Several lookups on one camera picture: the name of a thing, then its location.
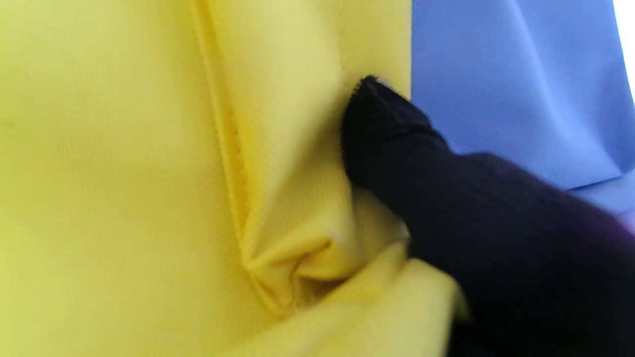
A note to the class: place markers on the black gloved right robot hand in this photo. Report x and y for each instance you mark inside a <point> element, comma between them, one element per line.
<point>496,238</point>

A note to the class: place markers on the blue-purple rain cover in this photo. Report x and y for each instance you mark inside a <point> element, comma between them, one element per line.
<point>506,79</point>

